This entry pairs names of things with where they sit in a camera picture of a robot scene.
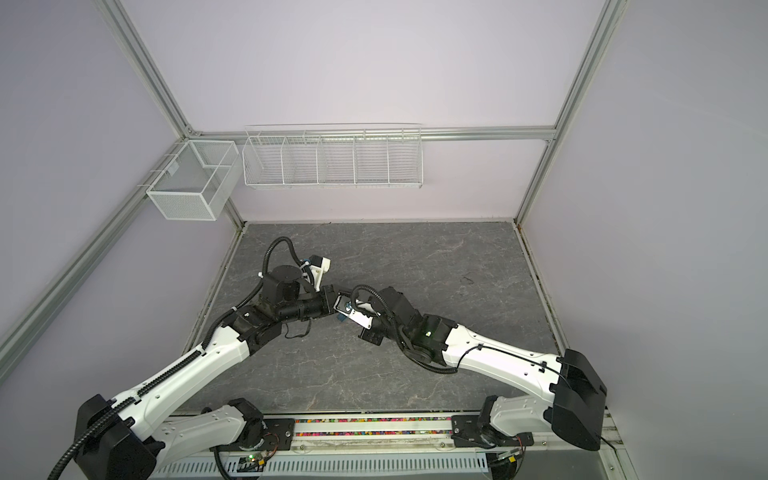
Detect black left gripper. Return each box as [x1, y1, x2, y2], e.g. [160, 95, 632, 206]
[279, 283, 358, 324]

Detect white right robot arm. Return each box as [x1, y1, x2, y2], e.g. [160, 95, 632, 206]
[331, 285, 608, 451]

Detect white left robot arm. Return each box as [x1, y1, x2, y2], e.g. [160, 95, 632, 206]
[49, 256, 338, 479]

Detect white mesh box basket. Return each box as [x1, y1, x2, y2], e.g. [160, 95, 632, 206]
[147, 140, 243, 221]

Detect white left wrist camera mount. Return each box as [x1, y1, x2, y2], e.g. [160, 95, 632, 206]
[301, 255, 331, 291]

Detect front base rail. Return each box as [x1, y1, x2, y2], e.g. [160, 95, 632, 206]
[104, 409, 640, 480]

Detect white wire shelf basket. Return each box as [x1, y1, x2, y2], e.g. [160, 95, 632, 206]
[241, 123, 424, 189]

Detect black corrugated left cable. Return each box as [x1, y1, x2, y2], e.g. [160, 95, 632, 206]
[46, 236, 316, 480]

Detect aluminium frame rails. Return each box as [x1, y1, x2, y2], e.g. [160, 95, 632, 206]
[1, 1, 627, 380]

